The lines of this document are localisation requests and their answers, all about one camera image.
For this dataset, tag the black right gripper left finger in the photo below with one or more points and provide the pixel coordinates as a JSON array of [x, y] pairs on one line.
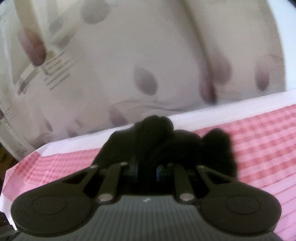
[[66, 204]]

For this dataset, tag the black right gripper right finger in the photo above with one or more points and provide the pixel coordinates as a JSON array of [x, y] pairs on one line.
[[223, 202]]

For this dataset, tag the small black garment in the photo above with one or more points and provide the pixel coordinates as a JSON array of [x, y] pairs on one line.
[[154, 141]]

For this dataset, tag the beige leaf print curtain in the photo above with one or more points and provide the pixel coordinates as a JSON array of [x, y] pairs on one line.
[[69, 68]]

